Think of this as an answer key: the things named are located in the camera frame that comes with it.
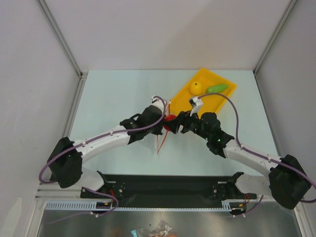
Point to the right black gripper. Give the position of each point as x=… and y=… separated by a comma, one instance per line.
x=182, y=122

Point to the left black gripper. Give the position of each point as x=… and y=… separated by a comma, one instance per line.
x=158, y=132

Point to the clear zip top bag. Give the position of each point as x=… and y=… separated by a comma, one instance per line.
x=162, y=138

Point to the red toy tomato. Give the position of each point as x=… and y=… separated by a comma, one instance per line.
x=169, y=122

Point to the yellow toy orange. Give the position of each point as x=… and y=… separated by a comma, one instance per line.
x=196, y=88

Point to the green toy cucumber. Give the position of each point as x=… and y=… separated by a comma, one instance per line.
x=216, y=88

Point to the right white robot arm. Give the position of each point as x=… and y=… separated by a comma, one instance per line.
x=282, y=178

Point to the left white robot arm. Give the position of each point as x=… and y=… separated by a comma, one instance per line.
x=67, y=158

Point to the plastic bag of snacks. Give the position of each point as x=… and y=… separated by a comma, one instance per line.
x=163, y=229

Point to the yellow plastic tray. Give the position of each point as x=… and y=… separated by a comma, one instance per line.
x=211, y=103

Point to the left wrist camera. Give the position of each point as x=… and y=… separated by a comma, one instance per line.
x=159, y=102

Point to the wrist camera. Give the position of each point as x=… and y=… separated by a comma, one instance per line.
x=159, y=102
x=196, y=104

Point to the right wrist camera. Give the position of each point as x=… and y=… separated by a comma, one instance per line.
x=196, y=104

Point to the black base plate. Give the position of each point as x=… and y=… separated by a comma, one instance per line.
x=158, y=191

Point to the aluminium front rail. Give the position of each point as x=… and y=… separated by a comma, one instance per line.
x=57, y=194

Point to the left aluminium frame post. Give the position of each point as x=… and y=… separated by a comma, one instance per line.
x=60, y=37

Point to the aluminium frame post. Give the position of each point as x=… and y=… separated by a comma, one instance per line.
x=275, y=35
x=60, y=37

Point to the right aluminium frame post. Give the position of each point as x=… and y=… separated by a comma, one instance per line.
x=275, y=35

